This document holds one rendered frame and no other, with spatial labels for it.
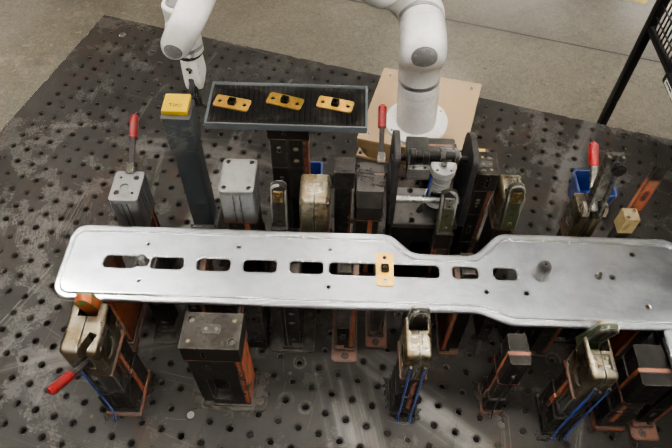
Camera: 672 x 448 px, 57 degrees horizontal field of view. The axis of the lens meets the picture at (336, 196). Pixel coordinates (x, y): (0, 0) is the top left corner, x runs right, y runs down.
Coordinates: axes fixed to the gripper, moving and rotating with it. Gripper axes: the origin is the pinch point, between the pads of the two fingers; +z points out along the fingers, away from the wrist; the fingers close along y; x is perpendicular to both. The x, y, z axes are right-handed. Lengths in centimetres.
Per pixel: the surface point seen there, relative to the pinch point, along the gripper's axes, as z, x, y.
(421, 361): -13, -54, -90
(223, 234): -11, -13, -58
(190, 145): -15.8, -4.3, -35.4
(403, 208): -7, -55, -49
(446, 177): -20, -64, -50
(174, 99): -26.6, -2.1, -30.7
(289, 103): -27, -29, -33
